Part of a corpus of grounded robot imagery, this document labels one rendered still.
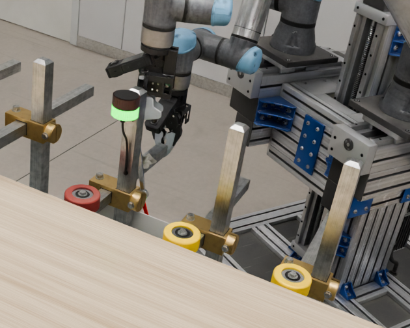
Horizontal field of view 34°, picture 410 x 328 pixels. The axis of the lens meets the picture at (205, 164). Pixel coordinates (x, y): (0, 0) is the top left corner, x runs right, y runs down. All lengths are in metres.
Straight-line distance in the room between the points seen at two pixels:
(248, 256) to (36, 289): 1.44
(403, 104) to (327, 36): 2.26
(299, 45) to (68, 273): 1.18
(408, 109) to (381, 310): 0.91
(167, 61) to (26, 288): 0.60
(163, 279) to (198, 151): 2.42
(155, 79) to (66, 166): 1.91
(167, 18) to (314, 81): 0.88
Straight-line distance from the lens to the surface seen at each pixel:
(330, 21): 4.07
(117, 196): 1.61
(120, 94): 1.46
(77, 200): 1.49
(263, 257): 2.60
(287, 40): 2.17
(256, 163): 3.68
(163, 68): 1.55
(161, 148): 1.83
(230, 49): 1.78
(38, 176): 1.74
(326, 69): 2.30
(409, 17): 1.63
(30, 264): 1.32
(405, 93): 1.87
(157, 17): 1.49
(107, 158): 3.50
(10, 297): 1.25
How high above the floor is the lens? 1.73
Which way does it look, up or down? 29 degrees down
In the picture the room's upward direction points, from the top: 10 degrees clockwise
